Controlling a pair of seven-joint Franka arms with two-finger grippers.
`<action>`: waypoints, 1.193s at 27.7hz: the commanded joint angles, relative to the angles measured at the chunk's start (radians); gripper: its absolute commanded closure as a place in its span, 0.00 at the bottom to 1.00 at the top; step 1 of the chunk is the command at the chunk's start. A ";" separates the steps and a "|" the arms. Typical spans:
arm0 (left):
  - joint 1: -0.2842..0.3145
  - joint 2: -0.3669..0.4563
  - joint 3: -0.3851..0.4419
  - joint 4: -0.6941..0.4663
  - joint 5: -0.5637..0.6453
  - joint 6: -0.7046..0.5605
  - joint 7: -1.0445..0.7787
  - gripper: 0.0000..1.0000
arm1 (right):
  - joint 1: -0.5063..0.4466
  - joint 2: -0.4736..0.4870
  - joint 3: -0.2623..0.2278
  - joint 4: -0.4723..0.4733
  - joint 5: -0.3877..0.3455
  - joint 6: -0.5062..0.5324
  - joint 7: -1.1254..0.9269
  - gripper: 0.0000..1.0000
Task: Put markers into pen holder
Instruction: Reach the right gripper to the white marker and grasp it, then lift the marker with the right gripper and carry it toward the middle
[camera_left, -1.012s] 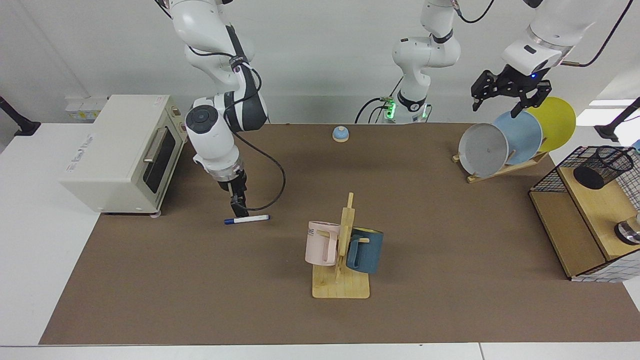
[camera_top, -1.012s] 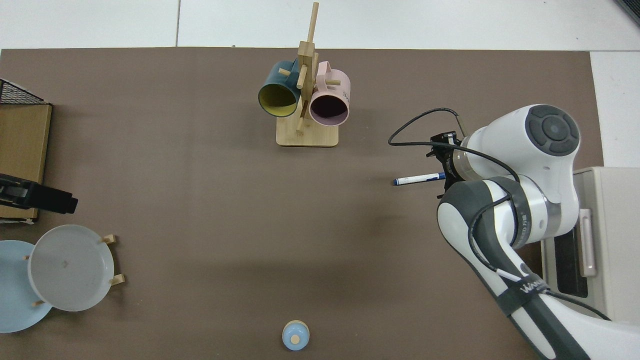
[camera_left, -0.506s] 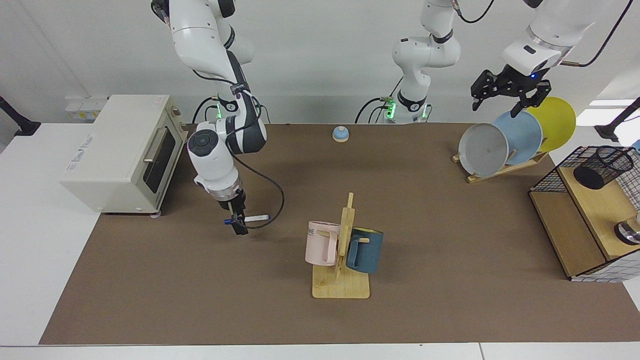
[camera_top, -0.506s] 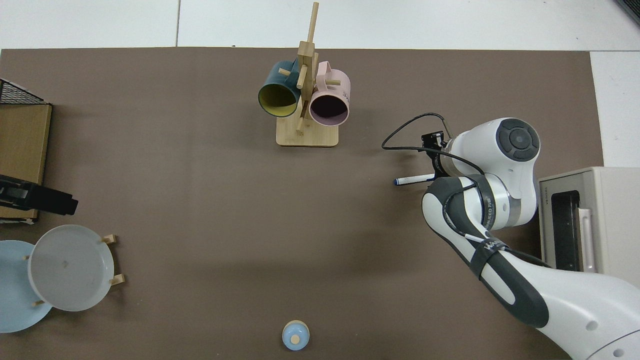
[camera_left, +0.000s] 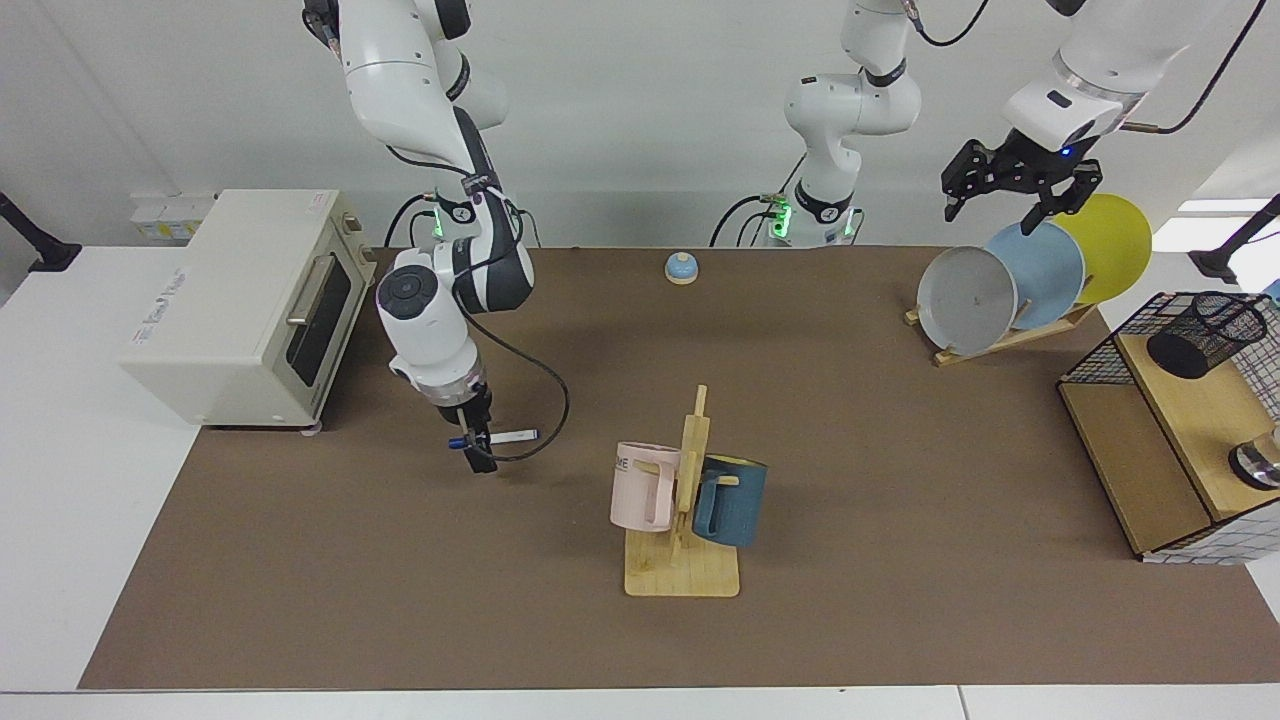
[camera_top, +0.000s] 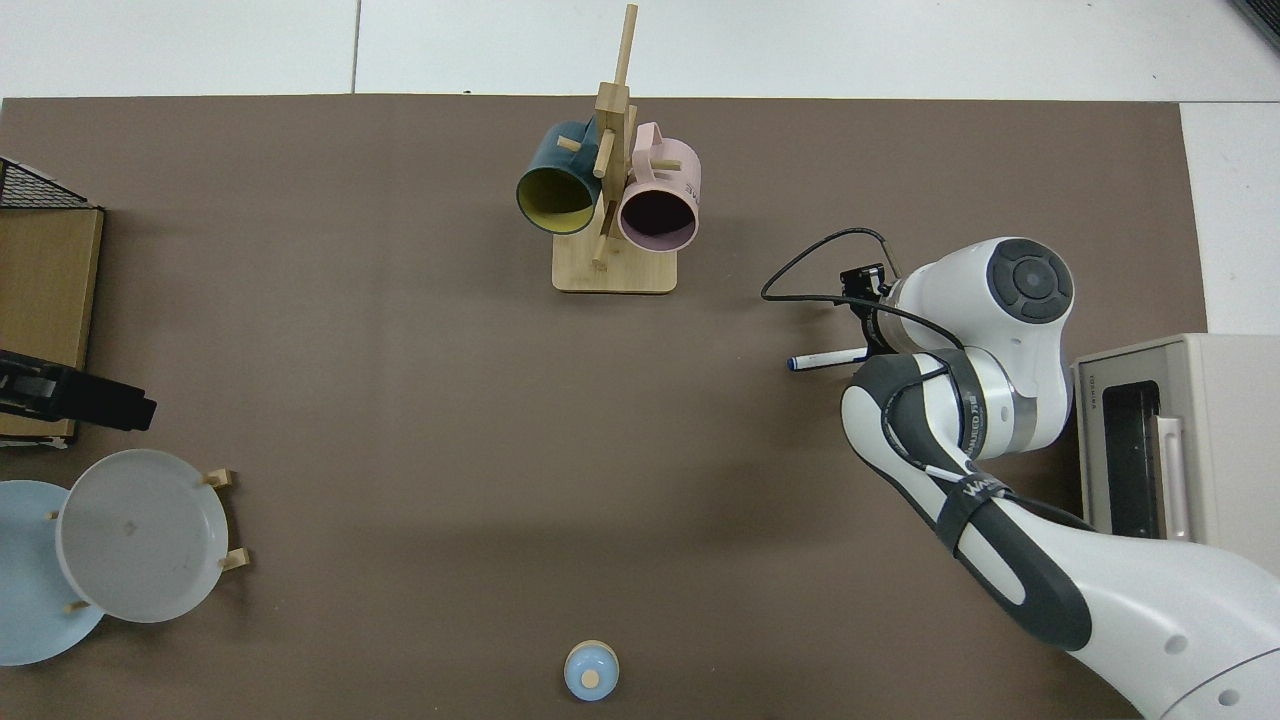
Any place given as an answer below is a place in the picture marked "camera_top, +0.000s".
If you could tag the blue and white marker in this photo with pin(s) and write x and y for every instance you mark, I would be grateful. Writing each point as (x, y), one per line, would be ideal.
(820, 359)

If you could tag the grey plate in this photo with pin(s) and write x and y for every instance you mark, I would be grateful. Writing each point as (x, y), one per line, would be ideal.
(140, 540)

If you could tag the wooden plate rack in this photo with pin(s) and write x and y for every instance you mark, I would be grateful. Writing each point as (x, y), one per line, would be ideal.
(222, 478)

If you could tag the light blue plate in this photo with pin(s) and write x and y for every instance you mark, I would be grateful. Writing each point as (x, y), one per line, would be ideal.
(30, 580)

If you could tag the pink mug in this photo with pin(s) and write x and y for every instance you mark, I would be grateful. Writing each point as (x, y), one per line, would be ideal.
(670, 180)

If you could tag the wooden cup stand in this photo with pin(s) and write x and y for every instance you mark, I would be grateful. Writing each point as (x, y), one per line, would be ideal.
(620, 275)

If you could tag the dark blue mug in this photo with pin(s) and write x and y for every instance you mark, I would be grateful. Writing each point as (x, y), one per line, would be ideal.
(550, 160)

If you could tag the brown table cloth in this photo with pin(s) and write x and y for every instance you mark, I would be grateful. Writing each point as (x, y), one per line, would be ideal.
(400, 400)

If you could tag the pale toaster oven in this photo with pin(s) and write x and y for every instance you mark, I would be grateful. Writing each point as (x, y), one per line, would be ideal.
(1220, 430)

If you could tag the small blue round bell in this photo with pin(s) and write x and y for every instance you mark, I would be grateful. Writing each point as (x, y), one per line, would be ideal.
(591, 672)

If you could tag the dark grey slanted bar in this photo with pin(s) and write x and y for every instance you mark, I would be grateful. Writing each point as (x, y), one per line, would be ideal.
(1262, 18)

